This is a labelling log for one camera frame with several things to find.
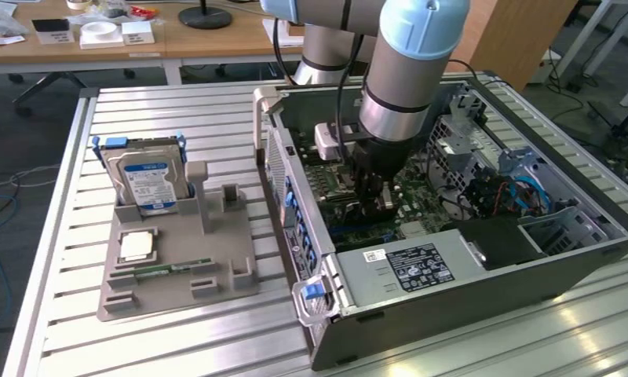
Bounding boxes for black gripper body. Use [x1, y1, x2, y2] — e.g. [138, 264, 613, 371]
[350, 137, 412, 189]

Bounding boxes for CPU socket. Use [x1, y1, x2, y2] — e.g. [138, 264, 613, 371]
[334, 163, 358, 194]

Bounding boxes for green motherboard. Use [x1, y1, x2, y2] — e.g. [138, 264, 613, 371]
[292, 133, 462, 252]

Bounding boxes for silver metal drive cage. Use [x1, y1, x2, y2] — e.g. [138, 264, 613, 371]
[427, 88, 551, 205]

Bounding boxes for grey power supply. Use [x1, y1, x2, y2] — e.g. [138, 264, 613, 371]
[324, 229, 491, 311]

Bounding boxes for black plastic shroud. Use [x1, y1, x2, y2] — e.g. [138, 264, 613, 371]
[453, 218, 549, 272]

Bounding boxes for open dark PC case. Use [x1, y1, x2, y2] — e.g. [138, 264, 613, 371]
[254, 74, 628, 372]

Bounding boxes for white papers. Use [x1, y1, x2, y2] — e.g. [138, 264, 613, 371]
[260, 17, 306, 48]

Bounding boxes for grey parts rack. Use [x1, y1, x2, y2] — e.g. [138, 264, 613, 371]
[95, 159, 262, 324]

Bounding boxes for silver disk bay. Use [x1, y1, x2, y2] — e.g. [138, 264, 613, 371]
[517, 203, 611, 257]

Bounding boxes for wooden cabinet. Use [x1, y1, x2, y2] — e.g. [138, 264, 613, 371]
[450, 0, 581, 90]

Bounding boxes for hard disk in blue caddy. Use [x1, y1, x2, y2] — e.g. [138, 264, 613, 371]
[91, 133, 196, 216]

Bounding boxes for green RAM stick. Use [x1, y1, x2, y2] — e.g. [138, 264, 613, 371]
[130, 261, 211, 278]

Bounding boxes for silver CPU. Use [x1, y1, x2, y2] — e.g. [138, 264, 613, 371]
[119, 231, 154, 261]

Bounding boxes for black round lamp base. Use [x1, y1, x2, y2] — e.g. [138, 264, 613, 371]
[178, 0, 235, 31]

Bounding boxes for plain white box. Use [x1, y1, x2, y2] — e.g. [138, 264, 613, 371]
[120, 20, 155, 46]

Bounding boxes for flat white box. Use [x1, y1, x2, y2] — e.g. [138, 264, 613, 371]
[79, 21, 127, 50]

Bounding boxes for white tape roll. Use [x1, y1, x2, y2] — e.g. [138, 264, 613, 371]
[83, 22, 118, 39]

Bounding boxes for clear bag dark content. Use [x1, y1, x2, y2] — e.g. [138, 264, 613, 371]
[66, 5, 132, 24]

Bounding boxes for white box black top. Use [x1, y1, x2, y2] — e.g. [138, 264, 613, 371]
[31, 18, 76, 45]

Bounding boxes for wooden desk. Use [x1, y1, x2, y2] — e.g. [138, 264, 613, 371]
[0, 0, 455, 86]

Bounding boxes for crumpled plastic bag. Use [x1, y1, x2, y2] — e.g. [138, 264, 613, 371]
[0, 0, 31, 36]

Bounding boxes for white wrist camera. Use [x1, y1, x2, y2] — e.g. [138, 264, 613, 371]
[314, 123, 358, 161]

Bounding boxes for blue wire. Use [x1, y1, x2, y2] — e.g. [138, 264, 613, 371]
[505, 175, 554, 216]

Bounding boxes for black cable to case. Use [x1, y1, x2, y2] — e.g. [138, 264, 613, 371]
[447, 58, 510, 86]

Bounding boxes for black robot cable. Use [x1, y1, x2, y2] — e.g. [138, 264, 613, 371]
[271, 17, 366, 158]

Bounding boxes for grey floor cable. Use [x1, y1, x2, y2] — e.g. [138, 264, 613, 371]
[0, 164, 62, 189]

